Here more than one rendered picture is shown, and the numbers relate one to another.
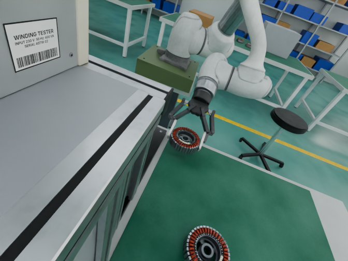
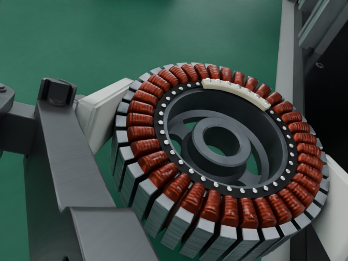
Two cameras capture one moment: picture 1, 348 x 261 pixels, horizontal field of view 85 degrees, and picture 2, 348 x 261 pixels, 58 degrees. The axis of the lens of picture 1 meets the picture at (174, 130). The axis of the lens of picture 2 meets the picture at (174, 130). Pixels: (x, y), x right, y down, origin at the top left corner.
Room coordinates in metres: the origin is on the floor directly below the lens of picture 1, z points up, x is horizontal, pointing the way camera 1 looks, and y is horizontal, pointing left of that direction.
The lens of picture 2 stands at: (0.65, -0.08, 0.94)
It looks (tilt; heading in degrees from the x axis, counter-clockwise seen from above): 47 degrees down; 177
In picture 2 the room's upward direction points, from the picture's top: 21 degrees clockwise
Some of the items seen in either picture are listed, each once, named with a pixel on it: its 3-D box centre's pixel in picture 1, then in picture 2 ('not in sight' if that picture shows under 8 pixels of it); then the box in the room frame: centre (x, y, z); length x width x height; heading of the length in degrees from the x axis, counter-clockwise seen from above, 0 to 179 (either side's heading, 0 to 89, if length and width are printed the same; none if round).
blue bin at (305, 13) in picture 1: (301, 11); not in sight; (6.54, -2.06, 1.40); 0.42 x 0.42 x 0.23; 87
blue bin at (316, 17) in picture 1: (316, 18); not in sight; (6.52, -2.49, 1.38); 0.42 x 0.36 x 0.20; 175
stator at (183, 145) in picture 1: (184, 139); (217, 148); (0.53, -0.05, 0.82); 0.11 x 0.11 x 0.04
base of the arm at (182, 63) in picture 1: (174, 55); not in sight; (1.22, 0.17, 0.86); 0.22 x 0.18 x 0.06; 89
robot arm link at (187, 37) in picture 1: (186, 34); not in sight; (1.22, 0.13, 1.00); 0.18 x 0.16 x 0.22; 113
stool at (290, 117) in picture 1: (274, 140); not in sight; (1.68, -0.99, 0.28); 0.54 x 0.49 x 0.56; 177
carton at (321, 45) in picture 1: (322, 45); not in sight; (6.49, -3.06, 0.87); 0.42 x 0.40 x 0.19; 86
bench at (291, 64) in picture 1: (225, 63); not in sight; (3.27, -0.40, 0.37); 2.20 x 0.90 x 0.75; 87
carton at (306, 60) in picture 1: (305, 60); not in sight; (6.50, -2.93, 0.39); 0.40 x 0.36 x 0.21; 176
